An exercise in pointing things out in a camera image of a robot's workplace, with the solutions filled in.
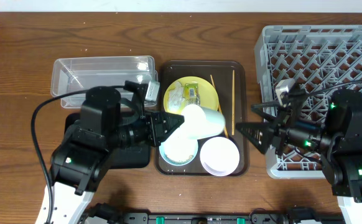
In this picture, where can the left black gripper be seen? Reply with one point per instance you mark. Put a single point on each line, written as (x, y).
(155, 128)

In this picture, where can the wooden chopstick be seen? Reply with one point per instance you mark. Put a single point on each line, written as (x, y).
(219, 106)
(233, 103)

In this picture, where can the yellow round plate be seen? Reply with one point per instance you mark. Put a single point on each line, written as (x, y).
(208, 95)

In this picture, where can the pink white bowl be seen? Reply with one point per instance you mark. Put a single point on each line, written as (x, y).
(219, 156)

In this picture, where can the light blue bowl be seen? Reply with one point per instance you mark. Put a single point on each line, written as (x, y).
(178, 150)

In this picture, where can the black plastic tray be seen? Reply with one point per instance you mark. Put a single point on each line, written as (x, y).
(133, 157)

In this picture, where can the grey dishwasher rack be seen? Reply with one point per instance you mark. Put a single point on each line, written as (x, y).
(316, 57)

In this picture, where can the green yellow snack wrapper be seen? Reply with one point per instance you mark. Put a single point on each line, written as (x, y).
(191, 94)

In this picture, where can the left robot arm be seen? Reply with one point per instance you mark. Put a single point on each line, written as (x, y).
(109, 132)

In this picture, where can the dark brown serving tray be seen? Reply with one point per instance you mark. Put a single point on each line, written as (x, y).
(222, 73)

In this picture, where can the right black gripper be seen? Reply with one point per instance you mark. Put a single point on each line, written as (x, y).
(281, 125)

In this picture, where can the white paper cup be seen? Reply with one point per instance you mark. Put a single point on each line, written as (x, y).
(201, 122)

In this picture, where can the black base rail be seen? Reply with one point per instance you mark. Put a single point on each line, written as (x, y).
(256, 218)

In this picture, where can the white tissue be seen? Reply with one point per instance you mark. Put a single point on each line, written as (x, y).
(175, 98)

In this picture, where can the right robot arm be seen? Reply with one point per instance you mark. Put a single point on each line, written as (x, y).
(338, 141)

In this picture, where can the clear plastic waste bin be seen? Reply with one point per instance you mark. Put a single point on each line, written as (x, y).
(83, 73)

